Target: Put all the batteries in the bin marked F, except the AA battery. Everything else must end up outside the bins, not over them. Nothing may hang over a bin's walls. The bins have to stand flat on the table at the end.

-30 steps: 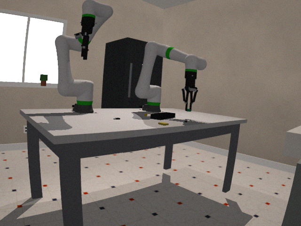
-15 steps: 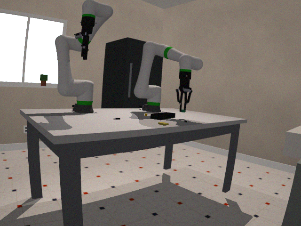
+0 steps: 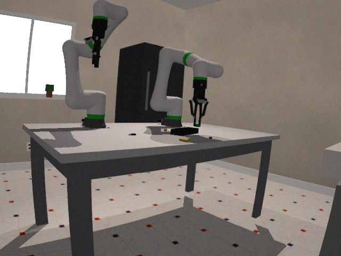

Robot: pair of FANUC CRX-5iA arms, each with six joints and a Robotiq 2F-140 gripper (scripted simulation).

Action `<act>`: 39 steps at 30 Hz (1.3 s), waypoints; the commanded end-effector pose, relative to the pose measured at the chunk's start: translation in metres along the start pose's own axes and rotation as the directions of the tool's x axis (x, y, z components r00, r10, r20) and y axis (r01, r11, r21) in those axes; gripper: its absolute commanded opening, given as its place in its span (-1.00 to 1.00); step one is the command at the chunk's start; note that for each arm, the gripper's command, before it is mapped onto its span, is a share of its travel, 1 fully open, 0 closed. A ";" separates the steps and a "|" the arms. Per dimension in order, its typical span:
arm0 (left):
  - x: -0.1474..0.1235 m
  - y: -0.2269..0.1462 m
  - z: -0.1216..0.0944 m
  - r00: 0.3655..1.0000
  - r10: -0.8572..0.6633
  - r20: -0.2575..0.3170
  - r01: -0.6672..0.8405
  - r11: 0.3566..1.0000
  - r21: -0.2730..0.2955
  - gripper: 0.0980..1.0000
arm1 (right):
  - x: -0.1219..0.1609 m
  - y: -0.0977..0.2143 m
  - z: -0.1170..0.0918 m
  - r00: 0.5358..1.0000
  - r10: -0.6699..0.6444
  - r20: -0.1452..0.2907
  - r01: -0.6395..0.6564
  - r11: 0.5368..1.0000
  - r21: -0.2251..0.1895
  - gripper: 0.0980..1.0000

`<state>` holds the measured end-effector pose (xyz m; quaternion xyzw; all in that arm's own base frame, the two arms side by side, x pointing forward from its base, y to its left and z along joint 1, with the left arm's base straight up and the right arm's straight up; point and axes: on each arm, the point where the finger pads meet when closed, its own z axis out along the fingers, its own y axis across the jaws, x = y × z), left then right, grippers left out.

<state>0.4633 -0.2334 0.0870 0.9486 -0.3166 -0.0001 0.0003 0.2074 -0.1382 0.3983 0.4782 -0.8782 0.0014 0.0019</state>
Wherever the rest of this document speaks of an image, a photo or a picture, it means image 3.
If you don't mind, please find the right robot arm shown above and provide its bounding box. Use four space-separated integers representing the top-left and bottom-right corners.
62 0 128 128

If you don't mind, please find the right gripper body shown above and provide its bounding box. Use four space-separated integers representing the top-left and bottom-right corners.
92 28 105 41

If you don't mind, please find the black rack of three bins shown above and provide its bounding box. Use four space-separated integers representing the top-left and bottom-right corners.
170 127 199 136

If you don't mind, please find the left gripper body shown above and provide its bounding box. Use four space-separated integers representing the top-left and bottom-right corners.
192 89 205 104

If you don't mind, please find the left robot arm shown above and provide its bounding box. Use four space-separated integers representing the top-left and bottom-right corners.
150 47 224 127

